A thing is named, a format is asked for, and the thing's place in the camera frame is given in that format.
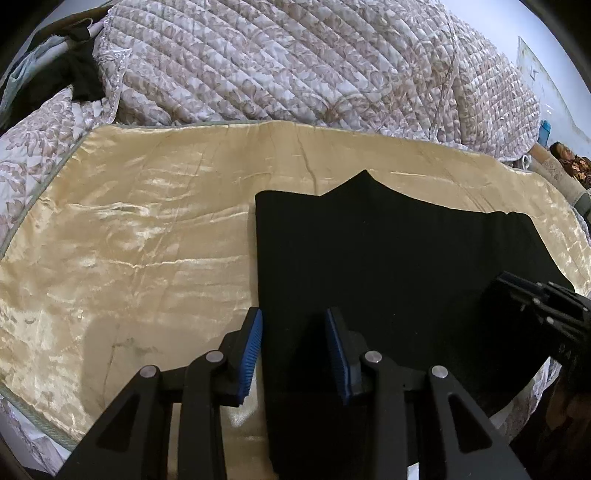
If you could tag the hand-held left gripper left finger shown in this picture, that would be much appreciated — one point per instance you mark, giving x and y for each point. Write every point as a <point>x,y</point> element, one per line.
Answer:
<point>249,355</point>

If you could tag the blue object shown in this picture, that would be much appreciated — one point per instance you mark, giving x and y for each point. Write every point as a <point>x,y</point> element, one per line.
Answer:
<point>545,134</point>

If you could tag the black pants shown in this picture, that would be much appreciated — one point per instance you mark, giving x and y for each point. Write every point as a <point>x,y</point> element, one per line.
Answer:
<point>392,277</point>

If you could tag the beige satin bed sheet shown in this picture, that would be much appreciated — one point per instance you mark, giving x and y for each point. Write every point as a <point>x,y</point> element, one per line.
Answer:
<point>138,230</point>

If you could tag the light blue cloth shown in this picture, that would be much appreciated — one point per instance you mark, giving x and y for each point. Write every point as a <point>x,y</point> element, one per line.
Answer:
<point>23,78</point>

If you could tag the wall poster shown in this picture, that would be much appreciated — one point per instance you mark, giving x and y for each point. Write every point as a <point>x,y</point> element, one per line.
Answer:
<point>535,60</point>

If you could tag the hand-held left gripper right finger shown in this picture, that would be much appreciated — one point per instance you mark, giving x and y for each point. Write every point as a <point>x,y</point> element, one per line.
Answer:
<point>337,355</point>

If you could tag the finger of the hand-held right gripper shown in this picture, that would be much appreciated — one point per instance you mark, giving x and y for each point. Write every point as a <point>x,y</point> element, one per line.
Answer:
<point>512,300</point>
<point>521,281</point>

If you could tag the dark cloth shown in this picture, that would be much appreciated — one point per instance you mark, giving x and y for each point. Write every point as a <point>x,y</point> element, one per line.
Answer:
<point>78,74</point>

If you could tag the floral quilted blanket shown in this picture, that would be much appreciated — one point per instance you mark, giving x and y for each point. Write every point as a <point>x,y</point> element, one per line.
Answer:
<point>277,60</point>

